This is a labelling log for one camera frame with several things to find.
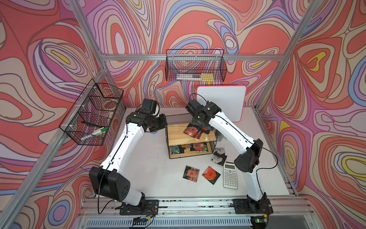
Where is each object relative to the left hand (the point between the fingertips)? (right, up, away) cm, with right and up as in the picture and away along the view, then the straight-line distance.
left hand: (168, 123), depth 78 cm
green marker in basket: (-34, -3, -7) cm, 34 cm away
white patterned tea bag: (+32, -22, +12) cm, 40 cm away
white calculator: (+36, -31, +5) cm, 48 cm away
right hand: (+20, -2, +4) cm, 20 cm away
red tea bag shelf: (+18, -16, +15) cm, 28 cm away
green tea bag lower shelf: (+3, -18, +15) cm, 23 cm away
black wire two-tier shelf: (+7, -14, +11) cm, 19 cm away
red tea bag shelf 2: (+15, -5, +5) cm, 17 cm away
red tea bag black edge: (+13, -30, +6) cm, 34 cm away
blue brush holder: (-13, -8, +26) cm, 30 cm away
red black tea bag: (+25, -31, +6) cm, 41 cm away
